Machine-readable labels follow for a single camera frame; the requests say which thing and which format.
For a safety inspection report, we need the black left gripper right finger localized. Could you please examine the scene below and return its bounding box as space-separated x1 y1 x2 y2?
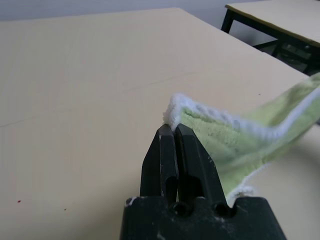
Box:
174 124 230 208

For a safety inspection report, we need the side table black frame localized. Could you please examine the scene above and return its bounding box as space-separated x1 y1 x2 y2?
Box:
221 0 320 76

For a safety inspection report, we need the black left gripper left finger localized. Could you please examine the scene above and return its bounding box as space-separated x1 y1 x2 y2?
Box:
139 124 180 202

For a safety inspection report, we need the green terry towel white trim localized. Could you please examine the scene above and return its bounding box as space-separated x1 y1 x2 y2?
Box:
162 72 320 201

